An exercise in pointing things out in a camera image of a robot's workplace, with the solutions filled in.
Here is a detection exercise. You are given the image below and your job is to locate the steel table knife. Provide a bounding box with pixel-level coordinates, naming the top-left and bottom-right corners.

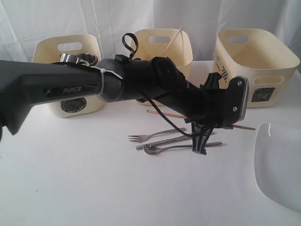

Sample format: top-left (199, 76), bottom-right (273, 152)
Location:
top-left (135, 131), bottom-right (215, 150)

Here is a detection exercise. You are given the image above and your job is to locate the wooden chopstick diagonal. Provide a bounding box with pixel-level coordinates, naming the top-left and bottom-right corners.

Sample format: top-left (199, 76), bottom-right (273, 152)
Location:
top-left (162, 26), bottom-right (183, 55)

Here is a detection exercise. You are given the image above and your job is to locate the wooden chopstick horizontal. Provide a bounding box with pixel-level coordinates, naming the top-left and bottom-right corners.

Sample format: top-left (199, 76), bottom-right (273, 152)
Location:
top-left (146, 109), bottom-right (256, 131)

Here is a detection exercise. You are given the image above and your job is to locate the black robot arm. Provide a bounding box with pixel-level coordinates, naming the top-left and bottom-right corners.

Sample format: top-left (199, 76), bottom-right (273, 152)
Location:
top-left (0, 55), bottom-right (229, 154)

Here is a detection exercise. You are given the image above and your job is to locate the cream bin with square mark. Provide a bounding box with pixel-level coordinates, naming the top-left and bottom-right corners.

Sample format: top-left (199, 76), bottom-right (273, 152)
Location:
top-left (213, 28), bottom-right (300, 108)

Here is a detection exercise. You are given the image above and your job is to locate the steel fork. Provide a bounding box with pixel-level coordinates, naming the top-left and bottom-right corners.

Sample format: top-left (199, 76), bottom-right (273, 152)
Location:
top-left (128, 129), bottom-right (178, 143)
top-left (143, 142), bottom-right (222, 155)

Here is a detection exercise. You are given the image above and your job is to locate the cream bin with triangle mark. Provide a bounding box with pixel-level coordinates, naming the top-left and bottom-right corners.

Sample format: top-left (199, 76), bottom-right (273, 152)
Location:
top-left (135, 28), bottom-right (193, 76)

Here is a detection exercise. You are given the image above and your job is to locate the white square plate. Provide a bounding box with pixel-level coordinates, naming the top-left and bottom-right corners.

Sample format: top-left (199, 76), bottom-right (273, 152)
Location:
top-left (253, 122), bottom-right (301, 213)

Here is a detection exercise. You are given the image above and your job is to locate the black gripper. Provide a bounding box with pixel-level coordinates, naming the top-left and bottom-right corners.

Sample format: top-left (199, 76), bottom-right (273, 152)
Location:
top-left (185, 73), bottom-right (225, 154)

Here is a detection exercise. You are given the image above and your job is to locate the cream bin with circle mark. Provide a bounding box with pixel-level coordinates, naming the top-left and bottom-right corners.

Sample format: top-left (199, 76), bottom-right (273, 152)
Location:
top-left (32, 34), bottom-right (104, 118)

